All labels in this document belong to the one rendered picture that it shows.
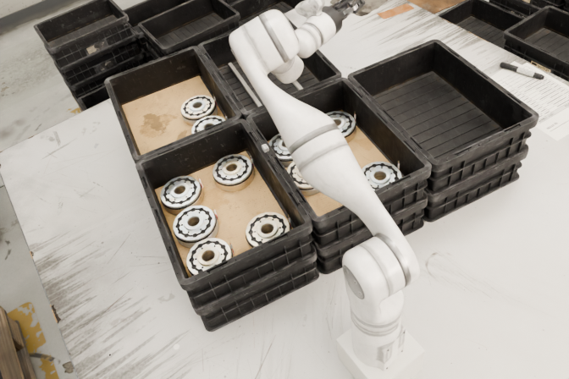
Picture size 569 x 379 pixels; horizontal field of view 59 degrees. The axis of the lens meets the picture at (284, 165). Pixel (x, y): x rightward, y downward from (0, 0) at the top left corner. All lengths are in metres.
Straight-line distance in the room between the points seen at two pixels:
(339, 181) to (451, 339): 0.53
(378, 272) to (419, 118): 0.72
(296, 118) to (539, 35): 1.90
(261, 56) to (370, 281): 0.40
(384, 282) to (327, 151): 0.22
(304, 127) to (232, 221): 0.48
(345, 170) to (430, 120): 0.66
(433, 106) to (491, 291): 0.52
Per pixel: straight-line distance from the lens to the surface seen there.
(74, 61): 2.68
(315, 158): 0.80
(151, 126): 1.55
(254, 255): 1.05
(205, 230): 1.20
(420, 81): 1.55
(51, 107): 3.36
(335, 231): 1.15
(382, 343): 0.97
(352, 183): 0.80
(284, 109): 0.82
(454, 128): 1.41
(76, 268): 1.48
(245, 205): 1.26
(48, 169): 1.79
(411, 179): 1.14
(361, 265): 0.78
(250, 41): 0.86
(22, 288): 2.51
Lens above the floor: 1.79
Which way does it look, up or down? 47 degrees down
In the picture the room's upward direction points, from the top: 11 degrees counter-clockwise
